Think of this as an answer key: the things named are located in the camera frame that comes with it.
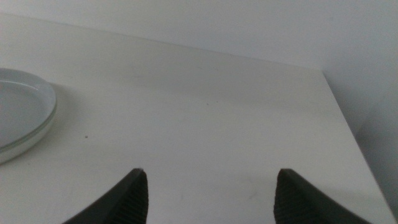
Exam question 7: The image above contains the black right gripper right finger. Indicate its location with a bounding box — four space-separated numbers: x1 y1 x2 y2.
273 168 374 224

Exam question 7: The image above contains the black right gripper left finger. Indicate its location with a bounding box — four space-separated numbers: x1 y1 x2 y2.
62 167 149 224

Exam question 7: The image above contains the pale green shallow bowl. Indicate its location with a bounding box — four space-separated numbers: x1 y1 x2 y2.
0 102 58 154

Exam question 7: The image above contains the grey shallow bowl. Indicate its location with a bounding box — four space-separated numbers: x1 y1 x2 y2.
0 67 58 151

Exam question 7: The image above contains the white shallow bowl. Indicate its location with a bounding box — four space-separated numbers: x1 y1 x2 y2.
0 116 57 165

